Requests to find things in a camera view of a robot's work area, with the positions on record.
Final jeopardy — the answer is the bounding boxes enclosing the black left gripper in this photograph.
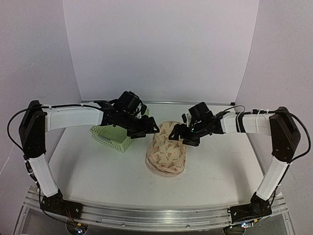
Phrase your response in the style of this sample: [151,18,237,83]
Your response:
[119,111,160,139]

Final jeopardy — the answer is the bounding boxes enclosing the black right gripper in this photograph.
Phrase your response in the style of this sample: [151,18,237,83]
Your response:
[169,121,207,147]

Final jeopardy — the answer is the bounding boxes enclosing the beige tulip mesh laundry bag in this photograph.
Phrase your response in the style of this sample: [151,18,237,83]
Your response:
[145,121,187,176]

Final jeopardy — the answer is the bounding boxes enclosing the green perforated plastic basket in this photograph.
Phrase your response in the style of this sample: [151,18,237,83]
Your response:
[90,107,150,153]

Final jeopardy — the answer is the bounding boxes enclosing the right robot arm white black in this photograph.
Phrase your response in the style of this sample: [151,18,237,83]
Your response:
[169,102,301,224]

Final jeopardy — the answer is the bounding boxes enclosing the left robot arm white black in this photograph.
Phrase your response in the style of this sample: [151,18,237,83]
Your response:
[19,99,159,219]

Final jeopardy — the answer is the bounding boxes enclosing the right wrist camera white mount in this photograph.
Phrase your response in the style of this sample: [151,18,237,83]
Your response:
[181,113,192,127]

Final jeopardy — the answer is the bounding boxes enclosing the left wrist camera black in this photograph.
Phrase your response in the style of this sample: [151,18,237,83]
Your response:
[94,90,147,116]

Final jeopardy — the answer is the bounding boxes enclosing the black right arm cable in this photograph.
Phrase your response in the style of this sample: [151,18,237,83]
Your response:
[215,105,311,162]

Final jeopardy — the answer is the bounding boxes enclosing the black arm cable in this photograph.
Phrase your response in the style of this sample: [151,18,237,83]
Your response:
[215,105,311,162]
[6,104,98,152]

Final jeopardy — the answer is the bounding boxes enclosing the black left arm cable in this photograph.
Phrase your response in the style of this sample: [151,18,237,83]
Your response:
[6,104,98,152]

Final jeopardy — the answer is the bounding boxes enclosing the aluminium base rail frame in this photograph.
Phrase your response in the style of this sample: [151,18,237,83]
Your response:
[13,99,296,235]

